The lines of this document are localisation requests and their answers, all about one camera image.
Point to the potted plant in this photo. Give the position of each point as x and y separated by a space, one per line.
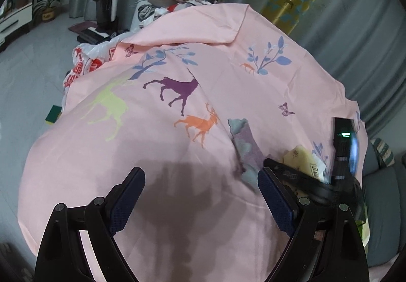
49 9

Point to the patterned cushion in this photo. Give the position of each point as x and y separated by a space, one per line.
383 150

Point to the pink printed blanket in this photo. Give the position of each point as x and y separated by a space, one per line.
158 142

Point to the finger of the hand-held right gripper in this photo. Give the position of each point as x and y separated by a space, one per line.
295 175

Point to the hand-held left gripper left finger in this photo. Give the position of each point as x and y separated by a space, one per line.
127 199

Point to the grey sofa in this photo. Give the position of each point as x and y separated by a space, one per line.
383 199

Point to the white cabinet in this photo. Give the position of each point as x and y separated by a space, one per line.
16 25

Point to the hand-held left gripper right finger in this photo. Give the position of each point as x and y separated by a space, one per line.
279 202

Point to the green sponge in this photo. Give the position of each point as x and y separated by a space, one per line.
54 115

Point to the yellow tissue pack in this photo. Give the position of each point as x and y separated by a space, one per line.
301 158

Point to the purple patterned sock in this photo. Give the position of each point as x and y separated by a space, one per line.
250 149

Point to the red white printed cloth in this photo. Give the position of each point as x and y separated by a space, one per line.
85 63

